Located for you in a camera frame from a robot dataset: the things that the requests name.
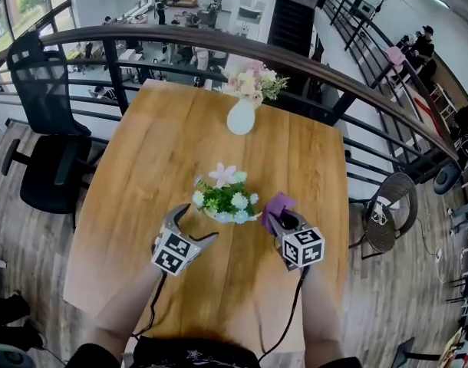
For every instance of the gray round device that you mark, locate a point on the gray round device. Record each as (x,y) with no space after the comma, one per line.
(7,357)

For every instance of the green plant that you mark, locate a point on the green plant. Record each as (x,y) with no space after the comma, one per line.
(226,201)

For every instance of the wooden-topped black railing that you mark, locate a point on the wooden-topped black railing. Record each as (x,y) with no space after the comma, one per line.
(234,42)

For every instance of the purple microfibre cloth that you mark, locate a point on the purple microfibre cloth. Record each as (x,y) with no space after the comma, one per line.
(278,203)

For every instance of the person's right forearm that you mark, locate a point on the person's right forearm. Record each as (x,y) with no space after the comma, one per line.
(320,313)

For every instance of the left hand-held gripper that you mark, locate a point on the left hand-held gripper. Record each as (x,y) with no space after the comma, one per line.
(174,253)

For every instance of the yellow sofa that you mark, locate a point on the yellow sofa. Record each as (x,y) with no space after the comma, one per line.
(182,0)

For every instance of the dark wicker chair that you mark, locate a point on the dark wicker chair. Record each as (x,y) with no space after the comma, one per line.
(391,221)

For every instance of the black staircase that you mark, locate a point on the black staircase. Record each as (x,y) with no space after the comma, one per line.
(291,25)

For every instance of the black metal railing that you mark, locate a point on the black metal railing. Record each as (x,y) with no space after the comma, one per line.
(356,29)

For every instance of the black floor stand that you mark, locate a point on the black floor stand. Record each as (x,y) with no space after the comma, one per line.
(404,353)

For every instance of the pink garment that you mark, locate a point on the pink garment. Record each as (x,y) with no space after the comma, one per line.
(396,60)

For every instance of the person's black shirt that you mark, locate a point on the person's black shirt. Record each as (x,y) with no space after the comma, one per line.
(195,355)

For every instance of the white vase with pink flowers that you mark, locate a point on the white vase with pink flowers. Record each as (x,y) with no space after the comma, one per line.
(241,119)

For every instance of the person's left forearm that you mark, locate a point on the person's left forearm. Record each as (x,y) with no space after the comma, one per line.
(130,301)

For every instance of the black bag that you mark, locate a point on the black bag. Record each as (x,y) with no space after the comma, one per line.
(11,320)

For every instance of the white power strip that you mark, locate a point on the white power strip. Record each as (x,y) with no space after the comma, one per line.
(439,252)

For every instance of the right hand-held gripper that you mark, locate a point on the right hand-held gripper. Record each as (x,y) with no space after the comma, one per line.
(303,247)

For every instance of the black mesh office chair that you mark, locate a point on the black mesh office chair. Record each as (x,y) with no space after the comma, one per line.
(50,90)

